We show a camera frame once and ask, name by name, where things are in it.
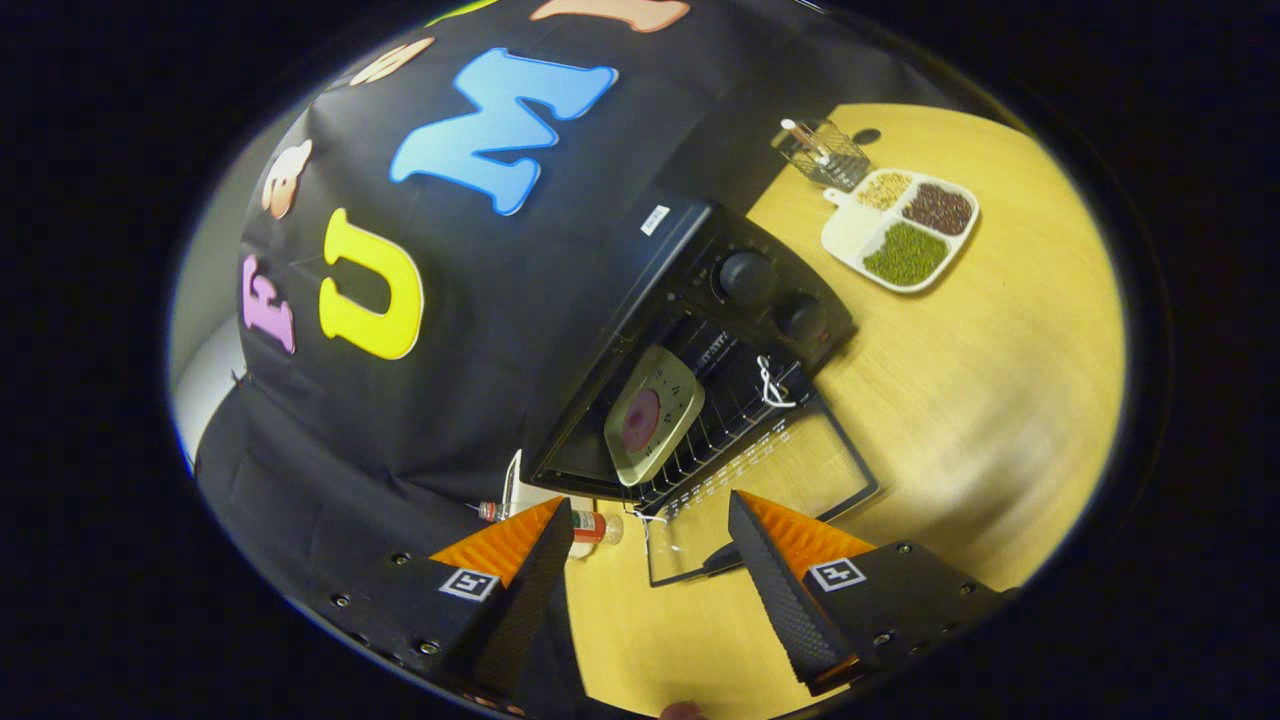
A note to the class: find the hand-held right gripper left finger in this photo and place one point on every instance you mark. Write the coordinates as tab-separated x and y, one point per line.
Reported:
520	610

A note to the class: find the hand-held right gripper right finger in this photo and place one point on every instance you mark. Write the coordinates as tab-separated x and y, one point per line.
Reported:
775	600

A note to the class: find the cream square plate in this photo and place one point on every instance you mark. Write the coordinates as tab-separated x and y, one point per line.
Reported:
678	400

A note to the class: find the black electric oven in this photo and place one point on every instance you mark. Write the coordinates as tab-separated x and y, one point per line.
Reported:
760	310

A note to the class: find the clear bottle with red label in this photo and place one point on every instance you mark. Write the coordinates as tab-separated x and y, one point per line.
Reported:
592	527

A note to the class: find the white toaster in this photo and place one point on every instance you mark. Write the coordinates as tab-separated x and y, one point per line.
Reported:
512	490

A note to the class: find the black backdrop cloth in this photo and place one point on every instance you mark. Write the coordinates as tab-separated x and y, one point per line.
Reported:
500	300

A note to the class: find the green mung beans pile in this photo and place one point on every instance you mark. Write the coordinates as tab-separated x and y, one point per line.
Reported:
905	255

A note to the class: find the white divided plate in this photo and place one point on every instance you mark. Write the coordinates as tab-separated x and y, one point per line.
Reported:
850	235

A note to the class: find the yellow soybeans pile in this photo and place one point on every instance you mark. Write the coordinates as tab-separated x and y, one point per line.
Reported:
884	190

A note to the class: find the dark red beans pile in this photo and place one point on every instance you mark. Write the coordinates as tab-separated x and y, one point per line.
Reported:
938	208

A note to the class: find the white pink-tipped stick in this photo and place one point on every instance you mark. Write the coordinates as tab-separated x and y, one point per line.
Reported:
802	138

